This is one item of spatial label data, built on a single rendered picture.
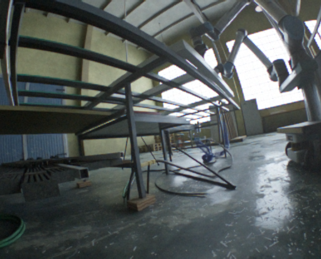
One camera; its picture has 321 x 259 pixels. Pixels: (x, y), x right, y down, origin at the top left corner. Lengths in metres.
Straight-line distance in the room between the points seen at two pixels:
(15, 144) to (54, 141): 1.84
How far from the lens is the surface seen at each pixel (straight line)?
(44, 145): 6.84
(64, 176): 0.41
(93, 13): 0.55
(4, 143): 6.91
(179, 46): 0.89
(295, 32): 1.06
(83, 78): 7.90
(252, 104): 8.38
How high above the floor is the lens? 0.37
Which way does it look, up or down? 6 degrees up
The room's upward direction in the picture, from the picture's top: 8 degrees counter-clockwise
